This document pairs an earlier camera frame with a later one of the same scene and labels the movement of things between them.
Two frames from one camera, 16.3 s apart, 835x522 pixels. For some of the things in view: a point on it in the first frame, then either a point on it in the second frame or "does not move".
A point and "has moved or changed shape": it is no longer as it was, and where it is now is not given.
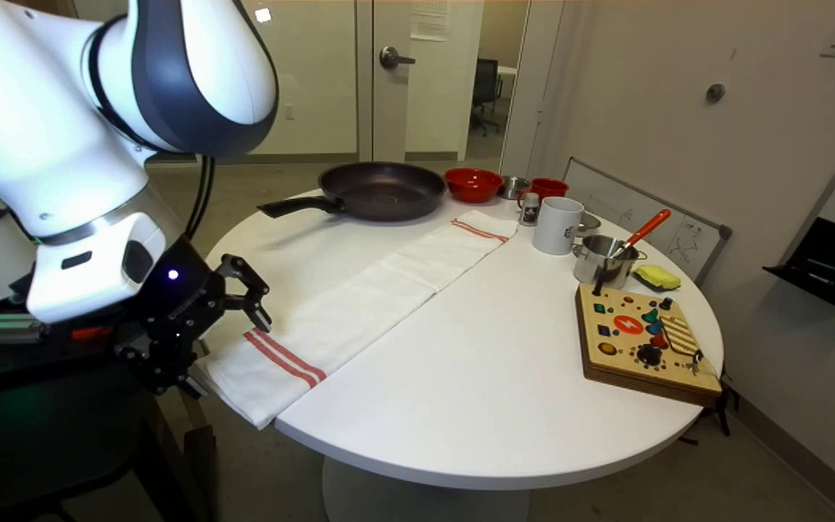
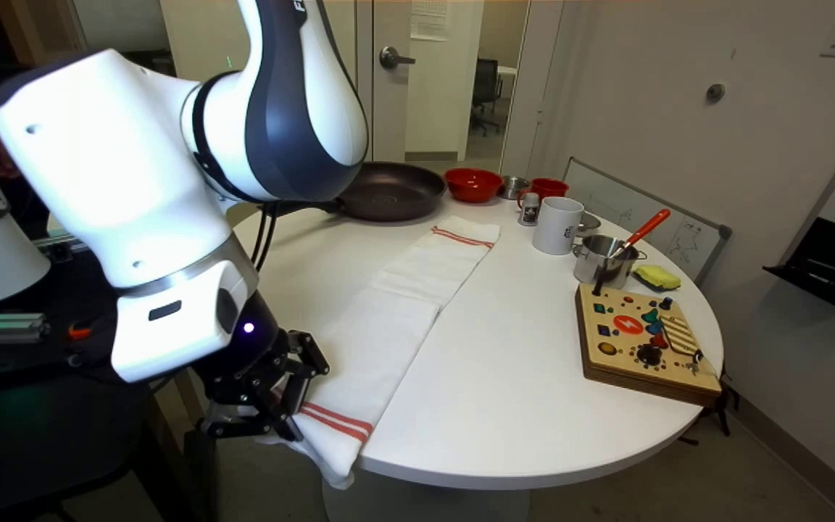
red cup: [549, 188] does not move
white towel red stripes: [333, 327] has moved or changed shape
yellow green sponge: [655, 276] does not move
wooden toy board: [648, 345] does not move
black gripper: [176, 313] -> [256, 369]
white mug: [558, 226] does not move
